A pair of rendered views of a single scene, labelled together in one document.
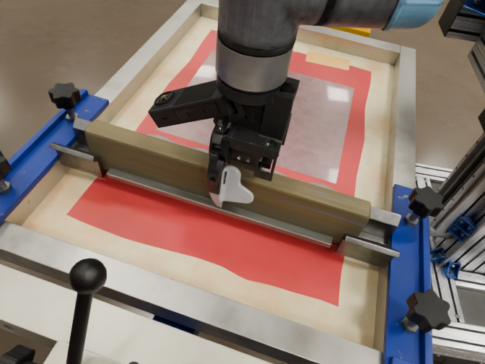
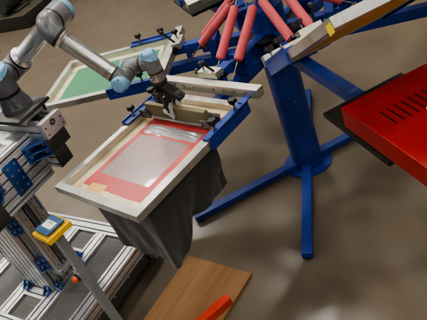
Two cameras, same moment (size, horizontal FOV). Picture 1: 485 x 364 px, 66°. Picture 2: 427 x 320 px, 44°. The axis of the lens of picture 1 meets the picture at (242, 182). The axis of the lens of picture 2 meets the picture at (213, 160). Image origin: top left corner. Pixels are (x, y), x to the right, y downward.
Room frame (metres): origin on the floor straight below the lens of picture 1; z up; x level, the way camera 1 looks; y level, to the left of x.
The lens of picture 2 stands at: (2.01, 1.57, 2.26)
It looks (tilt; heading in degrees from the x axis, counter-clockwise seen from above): 35 degrees down; 221
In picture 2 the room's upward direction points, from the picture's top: 23 degrees counter-clockwise
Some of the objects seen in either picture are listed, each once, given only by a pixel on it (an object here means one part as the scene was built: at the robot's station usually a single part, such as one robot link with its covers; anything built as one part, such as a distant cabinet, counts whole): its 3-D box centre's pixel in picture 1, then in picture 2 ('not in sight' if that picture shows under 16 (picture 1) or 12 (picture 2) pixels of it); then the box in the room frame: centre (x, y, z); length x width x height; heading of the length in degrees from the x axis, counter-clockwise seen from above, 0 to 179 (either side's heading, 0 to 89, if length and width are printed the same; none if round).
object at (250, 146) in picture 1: (250, 120); (162, 90); (0.33, 0.00, 1.15); 0.09 x 0.08 x 0.12; 79
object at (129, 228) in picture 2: not in sight; (131, 225); (0.83, -0.06, 0.74); 0.45 x 0.03 x 0.43; 79
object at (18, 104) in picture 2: not in sight; (13, 100); (0.63, -0.66, 1.31); 0.15 x 0.15 x 0.10
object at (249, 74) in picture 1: (253, 55); (157, 76); (0.34, 0.01, 1.23); 0.08 x 0.08 x 0.05
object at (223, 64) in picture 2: not in sight; (219, 73); (-0.01, 0.09, 1.02); 0.17 x 0.06 x 0.05; 169
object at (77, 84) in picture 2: not in sight; (124, 56); (-0.19, -0.67, 1.05); 1.08 x 0.61 x 0.23; 109
